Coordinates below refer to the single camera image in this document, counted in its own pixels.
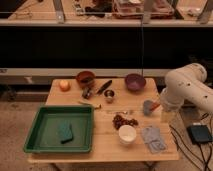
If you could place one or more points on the grey folded cloth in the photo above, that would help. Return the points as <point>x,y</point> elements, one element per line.
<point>152,138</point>

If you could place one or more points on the wooden table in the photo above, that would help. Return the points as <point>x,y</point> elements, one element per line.
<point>106,146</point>

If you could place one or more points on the small metal fork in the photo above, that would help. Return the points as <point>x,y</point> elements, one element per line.
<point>120,112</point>

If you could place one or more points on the small metal cup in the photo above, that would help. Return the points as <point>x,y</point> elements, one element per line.
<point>109,95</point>

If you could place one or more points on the green plastic tray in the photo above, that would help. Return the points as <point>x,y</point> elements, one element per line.
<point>43,135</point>

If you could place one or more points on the white bowl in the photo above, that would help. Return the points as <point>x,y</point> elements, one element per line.
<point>127,134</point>

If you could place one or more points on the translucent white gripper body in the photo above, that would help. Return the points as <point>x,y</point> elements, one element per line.
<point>167,116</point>

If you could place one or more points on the bunch of dark grapes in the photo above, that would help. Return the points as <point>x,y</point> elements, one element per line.
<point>119,121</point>

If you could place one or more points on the green sponge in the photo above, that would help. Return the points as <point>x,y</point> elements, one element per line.
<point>65,132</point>

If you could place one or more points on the black handled knife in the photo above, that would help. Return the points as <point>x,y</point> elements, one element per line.
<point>104,87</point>

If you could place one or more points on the brown bowl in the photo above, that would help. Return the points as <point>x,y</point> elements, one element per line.
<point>85,79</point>

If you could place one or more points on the purple bowl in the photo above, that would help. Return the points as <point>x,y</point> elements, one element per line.
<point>135,82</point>

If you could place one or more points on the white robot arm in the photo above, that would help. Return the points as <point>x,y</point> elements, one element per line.
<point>185,83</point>

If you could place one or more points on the orange fruit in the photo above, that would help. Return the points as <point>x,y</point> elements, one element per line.
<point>64,85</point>

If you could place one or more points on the black foot pedal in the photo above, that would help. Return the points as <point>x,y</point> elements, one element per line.
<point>199,134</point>

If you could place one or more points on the wooden handled utensil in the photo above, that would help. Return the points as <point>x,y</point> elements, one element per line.
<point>89,104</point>

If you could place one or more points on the dark metal can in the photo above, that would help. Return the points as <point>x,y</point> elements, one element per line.
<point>87,93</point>

